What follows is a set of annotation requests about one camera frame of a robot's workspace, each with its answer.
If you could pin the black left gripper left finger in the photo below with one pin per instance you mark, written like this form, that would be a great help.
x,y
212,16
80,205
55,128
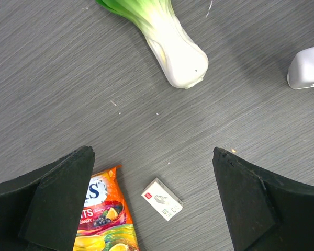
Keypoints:
x,y
41,210

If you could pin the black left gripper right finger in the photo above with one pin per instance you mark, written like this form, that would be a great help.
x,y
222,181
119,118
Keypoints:
x,y
263,210

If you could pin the staples box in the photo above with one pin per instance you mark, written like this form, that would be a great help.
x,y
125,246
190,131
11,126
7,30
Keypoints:
x,y
164,201

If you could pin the white stapler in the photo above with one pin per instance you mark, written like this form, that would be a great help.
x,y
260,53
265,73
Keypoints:
x,y
301,71

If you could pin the colourful snack packet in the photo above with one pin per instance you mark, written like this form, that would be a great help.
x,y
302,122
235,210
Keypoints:
x,y
106,223

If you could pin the green bok choy toy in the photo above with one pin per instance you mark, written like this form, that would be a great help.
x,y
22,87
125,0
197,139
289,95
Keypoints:
x,y
182,61

